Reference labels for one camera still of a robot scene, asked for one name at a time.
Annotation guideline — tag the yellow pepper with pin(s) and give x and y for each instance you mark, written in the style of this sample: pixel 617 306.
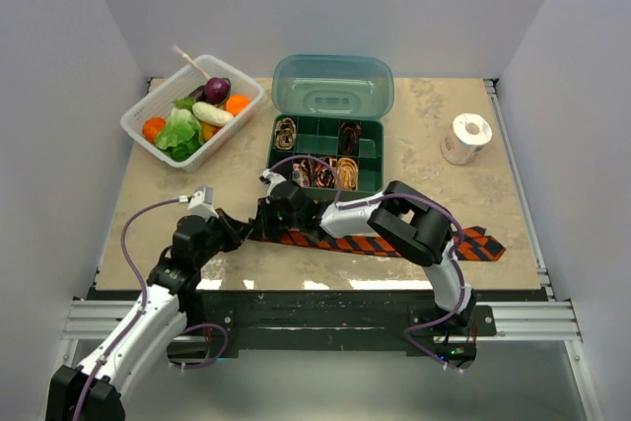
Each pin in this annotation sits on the yellow pepper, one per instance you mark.
pixel 208 131

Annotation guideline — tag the rolled dark multicolour tie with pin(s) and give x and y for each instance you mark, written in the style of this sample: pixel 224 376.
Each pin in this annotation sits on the rolled dark multicolour tie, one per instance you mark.
pixel 308 168

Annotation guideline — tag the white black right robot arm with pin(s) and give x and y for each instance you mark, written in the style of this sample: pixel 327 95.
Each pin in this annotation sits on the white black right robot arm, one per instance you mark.
pixel 420 230

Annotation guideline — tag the purple onion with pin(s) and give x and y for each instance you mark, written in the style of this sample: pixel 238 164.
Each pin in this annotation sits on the purple onion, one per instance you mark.
pixel 217 90

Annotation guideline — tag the rolled brown paisley tie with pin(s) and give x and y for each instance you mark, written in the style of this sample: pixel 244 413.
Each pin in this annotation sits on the rolled brown paisley tie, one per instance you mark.
pixel 285 134

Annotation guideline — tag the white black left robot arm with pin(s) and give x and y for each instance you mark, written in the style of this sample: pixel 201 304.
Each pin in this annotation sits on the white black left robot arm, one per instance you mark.
pixel 100 385

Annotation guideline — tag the white plastic basket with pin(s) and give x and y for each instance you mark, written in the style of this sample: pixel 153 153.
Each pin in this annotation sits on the white plastic basket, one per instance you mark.
pixel 160 103

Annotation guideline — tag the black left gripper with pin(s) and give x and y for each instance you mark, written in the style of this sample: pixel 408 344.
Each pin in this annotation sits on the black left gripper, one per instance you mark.
pixel 242 230

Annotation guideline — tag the orange carrot slice left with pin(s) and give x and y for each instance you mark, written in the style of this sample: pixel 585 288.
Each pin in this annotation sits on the orange carrot slice left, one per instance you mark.
pixel 152 128

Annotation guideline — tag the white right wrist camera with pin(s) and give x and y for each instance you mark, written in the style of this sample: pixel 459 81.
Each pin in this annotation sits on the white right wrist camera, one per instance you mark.
pixel 271 179

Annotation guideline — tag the green compartment organizer box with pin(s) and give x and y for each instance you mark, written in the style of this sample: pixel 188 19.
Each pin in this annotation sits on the green compartment organizer box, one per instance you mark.
pixel 318 136

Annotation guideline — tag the orange fruit right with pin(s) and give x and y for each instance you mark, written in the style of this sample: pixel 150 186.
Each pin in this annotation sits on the orange fruit right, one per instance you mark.
pixel 235 104

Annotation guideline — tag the green lettuce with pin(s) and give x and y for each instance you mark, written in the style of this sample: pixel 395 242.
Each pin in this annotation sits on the green lettuce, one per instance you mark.
pixel 182 135

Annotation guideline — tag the white stick in basket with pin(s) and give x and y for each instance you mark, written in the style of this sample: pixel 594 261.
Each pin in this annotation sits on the white stick in basket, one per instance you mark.
pixel 190 61

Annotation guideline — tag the white paper roll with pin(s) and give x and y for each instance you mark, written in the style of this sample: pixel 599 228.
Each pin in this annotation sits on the white paper roll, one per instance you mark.
pixel 468 134

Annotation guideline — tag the aluminium frame rail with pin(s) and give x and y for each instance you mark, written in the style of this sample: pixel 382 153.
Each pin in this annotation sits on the aluminium frame rail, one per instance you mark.
pixel 499 258

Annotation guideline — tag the rolled black orange tie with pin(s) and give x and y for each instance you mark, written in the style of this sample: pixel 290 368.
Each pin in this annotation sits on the rolled black orange tie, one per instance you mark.
pixel 349 137

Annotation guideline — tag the white radish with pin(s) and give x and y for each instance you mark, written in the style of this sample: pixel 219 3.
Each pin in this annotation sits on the white radish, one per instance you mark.
pixel 211 114

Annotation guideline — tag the rolled colourful squares tie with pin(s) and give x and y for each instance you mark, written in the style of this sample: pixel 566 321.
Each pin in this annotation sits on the rolled colourful squares tie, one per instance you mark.
pixel 300 175

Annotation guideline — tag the rolled red ringed tie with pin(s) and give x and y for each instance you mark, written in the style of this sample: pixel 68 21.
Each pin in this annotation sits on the rolled red ringed tie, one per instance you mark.
pixel 324 173

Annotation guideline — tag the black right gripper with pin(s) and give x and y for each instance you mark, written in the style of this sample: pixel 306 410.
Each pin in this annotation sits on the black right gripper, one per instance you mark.
pixel 262 227

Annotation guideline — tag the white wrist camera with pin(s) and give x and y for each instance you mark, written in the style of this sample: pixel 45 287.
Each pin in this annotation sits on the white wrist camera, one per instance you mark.
pixel 200 203
pixel 271 179

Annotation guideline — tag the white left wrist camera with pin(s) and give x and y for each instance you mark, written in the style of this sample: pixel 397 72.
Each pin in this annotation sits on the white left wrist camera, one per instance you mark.
pixel 200 203

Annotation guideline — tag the dark eggplant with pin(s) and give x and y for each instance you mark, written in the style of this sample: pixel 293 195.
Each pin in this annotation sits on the dark eggplant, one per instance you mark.
pixel 198 94

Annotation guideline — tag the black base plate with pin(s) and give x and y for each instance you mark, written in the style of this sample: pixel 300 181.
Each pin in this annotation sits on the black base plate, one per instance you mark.
pixel 226 323

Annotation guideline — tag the rolled gold tie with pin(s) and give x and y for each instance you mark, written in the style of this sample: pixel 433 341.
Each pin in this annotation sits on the rolled gold tie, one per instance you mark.
pixel 348 171

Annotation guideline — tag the translucent teal box lid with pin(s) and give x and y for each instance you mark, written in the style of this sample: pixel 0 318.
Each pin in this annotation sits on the translucent teal box lid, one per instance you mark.
pixel 333 85

